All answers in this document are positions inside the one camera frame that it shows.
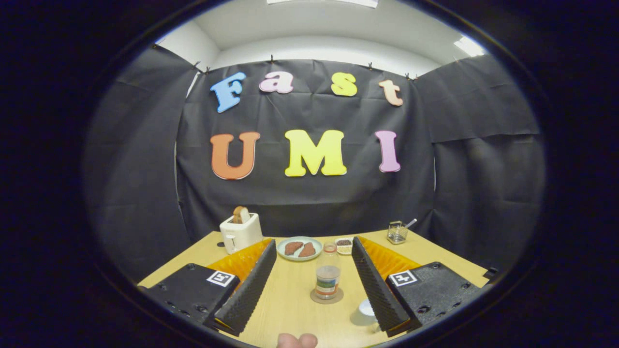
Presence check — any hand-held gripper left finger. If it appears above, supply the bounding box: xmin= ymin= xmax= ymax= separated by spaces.
xmin=140 ymin=238 xmax=278 ymax=337

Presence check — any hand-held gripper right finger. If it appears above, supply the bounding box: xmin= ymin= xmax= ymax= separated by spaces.
xmin=351 ymin=236 xmax=484 ymax=338

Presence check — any white cup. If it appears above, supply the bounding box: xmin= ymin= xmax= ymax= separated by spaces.
xmin=357 ymin=298 xmax=383 ymax=333

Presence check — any clear juice bottle red collar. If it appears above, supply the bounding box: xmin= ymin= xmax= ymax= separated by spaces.
xmin=315 ymin=243 xmax=341 ymax=301

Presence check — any round brown coaster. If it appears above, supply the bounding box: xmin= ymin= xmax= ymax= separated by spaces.
xmin=310 ymin=287 xmax=344 ymax=305

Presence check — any wooden table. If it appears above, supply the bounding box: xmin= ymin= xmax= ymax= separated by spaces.
xmin=138 ymin=230 xmax=490 ymax=348

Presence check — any pale green plate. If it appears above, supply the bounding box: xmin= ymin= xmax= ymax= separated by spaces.
xmin=277 ymin=236 xmax=323 ymax=262

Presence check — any white toaster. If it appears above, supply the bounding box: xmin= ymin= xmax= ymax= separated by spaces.
xmin=220 ymin=213 xmax=264 ymax=255

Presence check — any small ceiling light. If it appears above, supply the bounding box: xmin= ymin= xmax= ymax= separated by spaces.
xmin=454 ymin=36 xmax=486 ymax=58

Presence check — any wire mesh basket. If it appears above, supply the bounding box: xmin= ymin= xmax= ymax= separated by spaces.
xmin=387 ymin=221 xmax=408 ymax=245

